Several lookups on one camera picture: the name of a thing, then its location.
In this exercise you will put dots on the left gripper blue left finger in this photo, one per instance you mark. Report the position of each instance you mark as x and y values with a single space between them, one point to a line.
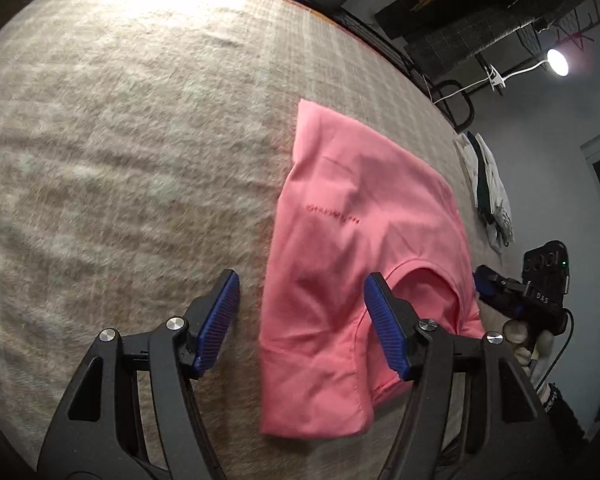
208 319

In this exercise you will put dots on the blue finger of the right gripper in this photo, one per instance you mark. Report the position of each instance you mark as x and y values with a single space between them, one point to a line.
491 287

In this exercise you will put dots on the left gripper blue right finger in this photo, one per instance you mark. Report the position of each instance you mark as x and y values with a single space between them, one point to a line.
395 322

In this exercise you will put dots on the pink t-shirt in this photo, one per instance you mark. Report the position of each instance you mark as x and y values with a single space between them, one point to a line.
353 203

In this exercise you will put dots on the black metal clothes rack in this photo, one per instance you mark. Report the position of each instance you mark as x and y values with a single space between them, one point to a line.
529 37

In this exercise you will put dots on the right gloved hand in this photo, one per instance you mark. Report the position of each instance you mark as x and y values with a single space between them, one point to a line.
533 353

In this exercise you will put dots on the white folded garment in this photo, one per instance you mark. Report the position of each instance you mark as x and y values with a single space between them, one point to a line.
463 148

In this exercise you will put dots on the dark green folded garment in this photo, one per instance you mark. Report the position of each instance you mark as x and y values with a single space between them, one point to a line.
488 196

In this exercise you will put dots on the plaid beige blanket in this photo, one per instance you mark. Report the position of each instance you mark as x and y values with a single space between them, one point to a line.
143 145

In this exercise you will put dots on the white clip lamp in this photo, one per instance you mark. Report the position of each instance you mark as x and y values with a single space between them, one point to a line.
553 59

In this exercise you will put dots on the grey plaid coat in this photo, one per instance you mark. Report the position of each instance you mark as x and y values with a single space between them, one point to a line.
437 53

